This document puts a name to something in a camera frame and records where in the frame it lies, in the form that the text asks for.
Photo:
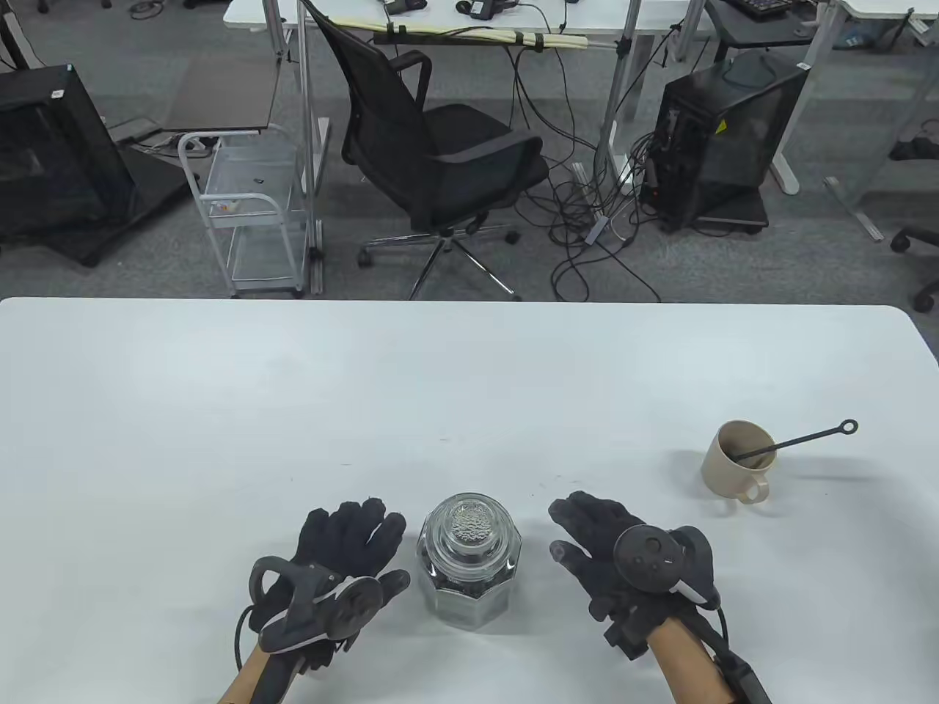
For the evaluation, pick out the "person's right hand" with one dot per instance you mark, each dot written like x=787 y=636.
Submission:
x=598 y=565

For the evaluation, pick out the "black glass-front cabinet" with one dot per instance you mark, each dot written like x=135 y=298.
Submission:
x=51 y=161

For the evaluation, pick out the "black computer tower on stand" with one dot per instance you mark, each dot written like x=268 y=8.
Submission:
x=733 y=139

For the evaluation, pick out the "white desk with angled leg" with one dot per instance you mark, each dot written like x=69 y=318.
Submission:
x=821 y=88

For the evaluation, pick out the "person's left forearm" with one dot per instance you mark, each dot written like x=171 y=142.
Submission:
x=253 y=678

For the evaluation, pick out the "person's right thumb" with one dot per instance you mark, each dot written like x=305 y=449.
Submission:
x=566 y=554

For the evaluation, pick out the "glass jar with glass lid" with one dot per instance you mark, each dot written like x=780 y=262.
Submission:
x=469 y=565

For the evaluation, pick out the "person's left hand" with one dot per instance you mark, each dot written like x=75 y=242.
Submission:
x=323 y=543

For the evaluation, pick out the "grey power strip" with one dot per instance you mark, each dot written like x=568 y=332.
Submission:
x=598 y=230

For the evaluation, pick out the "black keyboard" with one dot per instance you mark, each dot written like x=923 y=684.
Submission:
x=763 y=7

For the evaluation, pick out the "black controller on right glove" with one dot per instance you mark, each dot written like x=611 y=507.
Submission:
x=645 y=559

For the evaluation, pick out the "white desk with metal legs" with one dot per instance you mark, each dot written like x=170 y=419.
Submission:
x=440 y=15

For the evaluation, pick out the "black mesh office chair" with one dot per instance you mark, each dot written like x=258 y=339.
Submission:
x=447 y=147

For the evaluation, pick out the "beige mug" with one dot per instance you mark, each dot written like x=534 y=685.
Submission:
x=722 y=473

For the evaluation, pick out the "metal stand pole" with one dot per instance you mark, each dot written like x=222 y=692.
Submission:
x=308 y=147

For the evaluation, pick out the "black controller on glove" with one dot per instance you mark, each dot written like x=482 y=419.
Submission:
x=308 y=612
x=645 y=559

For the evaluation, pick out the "black wheeled chair base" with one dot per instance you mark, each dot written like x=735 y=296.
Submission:
x=917 y=257

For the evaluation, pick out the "person's left thumb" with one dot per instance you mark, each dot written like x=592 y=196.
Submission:
x=396 y=581

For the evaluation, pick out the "person's right forearm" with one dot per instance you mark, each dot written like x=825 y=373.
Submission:
x=686 y=664

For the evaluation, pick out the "black controller on left glove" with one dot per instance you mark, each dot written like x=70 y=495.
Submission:
x=308 y=612

